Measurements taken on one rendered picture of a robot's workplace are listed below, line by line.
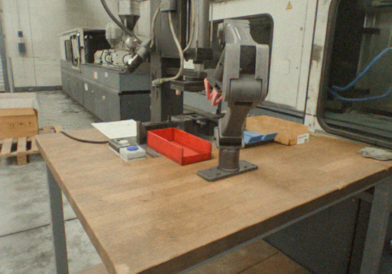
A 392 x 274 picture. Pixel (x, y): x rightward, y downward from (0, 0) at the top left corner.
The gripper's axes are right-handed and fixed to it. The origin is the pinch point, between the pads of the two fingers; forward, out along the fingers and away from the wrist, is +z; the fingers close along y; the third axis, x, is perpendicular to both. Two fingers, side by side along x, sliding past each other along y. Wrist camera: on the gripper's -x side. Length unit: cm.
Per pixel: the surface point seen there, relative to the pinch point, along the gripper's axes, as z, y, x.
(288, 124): 14.9, -4.4, -47.1
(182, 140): 23.0, 4.7, 1.3
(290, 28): -10, 40, -77
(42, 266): 144, 31, 45
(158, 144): 21.5, 3.8, 12.8
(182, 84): 8.9, 21.2, -3.1
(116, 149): 25.8, 8.8, 26.1
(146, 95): 200, 252, -135
